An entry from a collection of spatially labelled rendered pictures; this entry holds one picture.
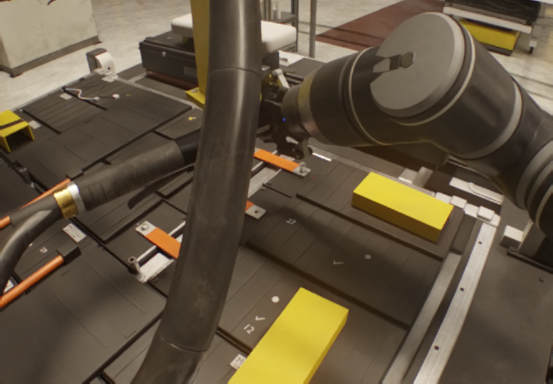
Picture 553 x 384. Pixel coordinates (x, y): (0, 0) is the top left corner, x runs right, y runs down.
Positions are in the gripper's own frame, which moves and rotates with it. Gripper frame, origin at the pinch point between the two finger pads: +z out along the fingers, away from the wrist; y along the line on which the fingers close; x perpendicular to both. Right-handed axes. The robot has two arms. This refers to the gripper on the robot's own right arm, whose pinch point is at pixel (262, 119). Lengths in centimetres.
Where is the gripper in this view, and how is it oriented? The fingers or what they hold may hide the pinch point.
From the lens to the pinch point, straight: 65.0
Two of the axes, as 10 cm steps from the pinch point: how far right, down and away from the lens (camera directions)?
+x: 7.8, -3.8, 4.9
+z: -5.4, -0.1, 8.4
